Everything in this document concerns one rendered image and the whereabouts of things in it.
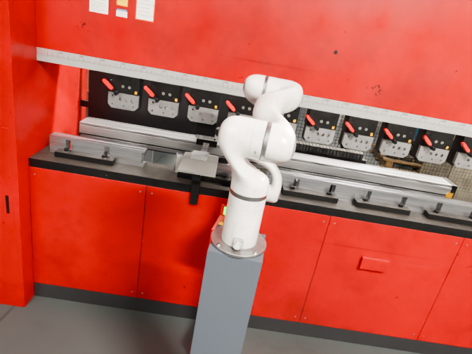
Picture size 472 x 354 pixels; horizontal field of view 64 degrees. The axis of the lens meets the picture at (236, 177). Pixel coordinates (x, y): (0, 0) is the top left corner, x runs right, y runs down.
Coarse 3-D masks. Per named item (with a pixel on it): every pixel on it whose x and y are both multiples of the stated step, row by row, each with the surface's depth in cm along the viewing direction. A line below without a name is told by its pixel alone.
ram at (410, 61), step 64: (64, 0) 172; (128, 0) 172; (192, 0) 171; (256, 0) 170; (320, 0) 170; (384, 0) 169; (448, 0) 169; (64, 64) 183; (192, 64) 182; (256, 64) 181; (320, 64) 180; (384, 64) 180; (448, 64) 179; (448, 128) 191
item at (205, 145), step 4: (216, 136) 227; (200, 140) 218; (204, 140) 218; (208, 140) 218; (212, 140) 218; (216, 140) 220; (196, 144) 219; (200, 144) 219; (204, 144) 216; (208, 144) 217; (212, 144) 219; (216, 144) 219; (204, 148) 209; (208, 148) 212
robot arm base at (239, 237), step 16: (240, 208) 117; (256, 208) 118; (224, 224) 124; (240, 224) 119; (256, 224) 121; (224, 240) 124; (240, 240) 121; (256, 240) 126; (240, 256) 119; (256, 256) 122
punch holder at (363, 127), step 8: (344, 120) 197; (352, 120) 190; (360, 120) 190; (368, 120) 190; (344, 128) 195; (360, 128) 192; (368, 128) 192; (344, 136) 193; (352, 136) 193; (360, 136) 193; (368, 136) 193; (344, 144) 195; (352, 144) 195; (360, 144) 194; (368, 144) 194
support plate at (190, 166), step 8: (184, 160) 189; (192, 160) 191; (200, 160) 192; (208, 160) 194; (216, 160) 196; (184, 168) 180; (192, 168) 181; (200, 168) 183; (208, 168) 185; (216, 168) 187
